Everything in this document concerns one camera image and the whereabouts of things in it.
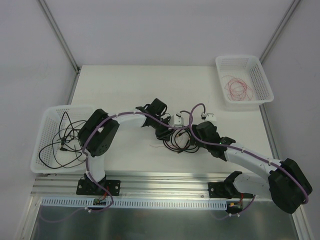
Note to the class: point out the right white plastic basket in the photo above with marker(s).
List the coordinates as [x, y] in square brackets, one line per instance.
[243, 82]

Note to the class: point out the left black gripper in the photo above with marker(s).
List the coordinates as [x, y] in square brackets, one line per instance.
[163, 132]

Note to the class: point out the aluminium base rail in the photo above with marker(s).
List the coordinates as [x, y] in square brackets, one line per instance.
[135, 185]

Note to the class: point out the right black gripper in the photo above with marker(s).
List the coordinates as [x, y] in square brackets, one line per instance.
[196, 129]

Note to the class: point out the left aluminium frame post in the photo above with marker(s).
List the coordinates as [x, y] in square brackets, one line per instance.
[57, 32]

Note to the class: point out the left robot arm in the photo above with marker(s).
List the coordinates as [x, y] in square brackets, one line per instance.
[98, 133]

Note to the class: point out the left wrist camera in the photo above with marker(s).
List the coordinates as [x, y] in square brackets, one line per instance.
[177, 120]

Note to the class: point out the aluminium frame post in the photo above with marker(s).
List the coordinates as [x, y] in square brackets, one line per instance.
[57, 32]
[291, 10]

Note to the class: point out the right aluminium frame post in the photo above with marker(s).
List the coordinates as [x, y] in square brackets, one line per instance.
[291, 10]

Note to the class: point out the left white plastic basket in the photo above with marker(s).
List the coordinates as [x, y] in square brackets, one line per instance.
[57, 148]

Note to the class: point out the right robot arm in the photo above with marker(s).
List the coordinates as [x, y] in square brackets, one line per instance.
[281, 181]

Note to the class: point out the white slotted cable duct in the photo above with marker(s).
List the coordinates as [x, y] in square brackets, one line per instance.
[132, 203]

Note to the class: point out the white plastic basket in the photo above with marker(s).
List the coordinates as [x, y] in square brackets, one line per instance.
[243, 82]
[57, 148]

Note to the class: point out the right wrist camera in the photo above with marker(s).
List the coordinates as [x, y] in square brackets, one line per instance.
[209, 117]

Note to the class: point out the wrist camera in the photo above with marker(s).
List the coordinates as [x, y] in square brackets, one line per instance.
[209, 117]
[177, 120]

